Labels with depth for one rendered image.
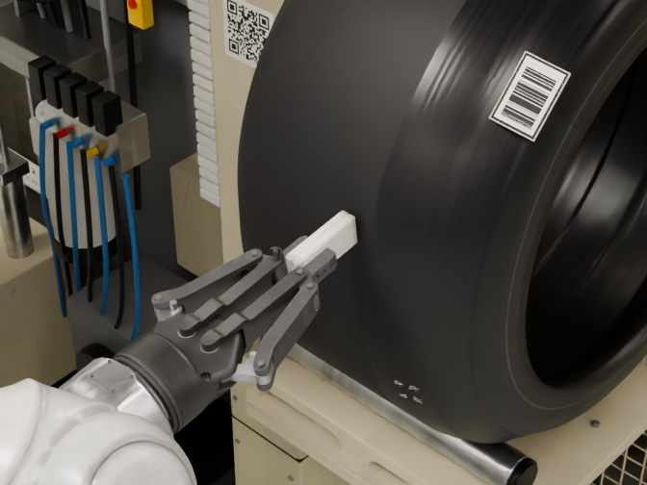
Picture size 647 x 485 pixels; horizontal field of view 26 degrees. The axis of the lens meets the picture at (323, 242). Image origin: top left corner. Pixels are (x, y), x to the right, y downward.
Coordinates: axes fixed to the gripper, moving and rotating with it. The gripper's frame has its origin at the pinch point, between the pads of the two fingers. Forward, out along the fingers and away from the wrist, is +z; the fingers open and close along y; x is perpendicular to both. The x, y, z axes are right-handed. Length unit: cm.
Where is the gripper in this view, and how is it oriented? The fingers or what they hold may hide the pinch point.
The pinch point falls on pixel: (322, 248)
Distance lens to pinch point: 115.2
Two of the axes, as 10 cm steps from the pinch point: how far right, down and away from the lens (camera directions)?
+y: -7.3, -4.2, 5.4
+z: 6.7, -5.5, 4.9
